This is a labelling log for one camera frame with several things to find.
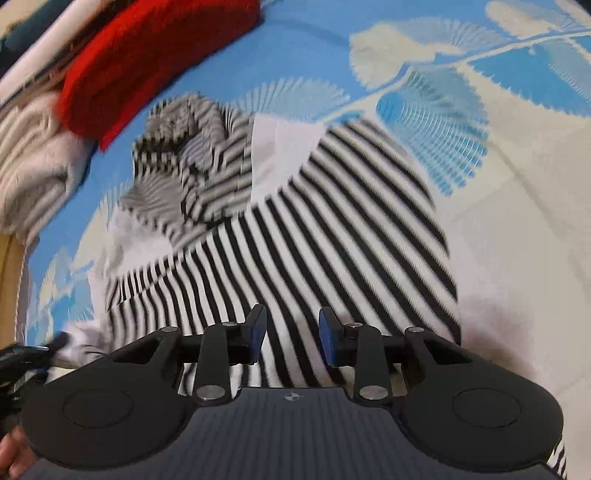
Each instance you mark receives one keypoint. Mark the white and dark folded clothes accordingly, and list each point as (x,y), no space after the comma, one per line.
(44,50)

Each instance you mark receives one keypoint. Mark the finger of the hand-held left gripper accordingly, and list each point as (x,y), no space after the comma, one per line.
(57,344)

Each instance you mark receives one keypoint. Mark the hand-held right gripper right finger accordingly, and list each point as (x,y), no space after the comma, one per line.
(328,337)

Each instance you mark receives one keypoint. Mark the cream knit cloth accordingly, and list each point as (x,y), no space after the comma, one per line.
(37,157)

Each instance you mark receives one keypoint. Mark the wooden bed frame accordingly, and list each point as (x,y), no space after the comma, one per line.
(9,286)

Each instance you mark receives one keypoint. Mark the person's left hand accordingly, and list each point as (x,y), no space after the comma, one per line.
(14,454)

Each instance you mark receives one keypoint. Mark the blue patterned bedsheet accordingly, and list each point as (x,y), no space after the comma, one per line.
(485,83)

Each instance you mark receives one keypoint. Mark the white cloth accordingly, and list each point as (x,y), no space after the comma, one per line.
(323,221)

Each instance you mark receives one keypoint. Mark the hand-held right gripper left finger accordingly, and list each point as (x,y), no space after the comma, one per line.
(256,333)

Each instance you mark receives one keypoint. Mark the red knit cloth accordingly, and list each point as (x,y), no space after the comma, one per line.
(152,55)

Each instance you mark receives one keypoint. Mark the dark teal cloth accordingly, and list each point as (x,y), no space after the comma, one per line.
(23,34)

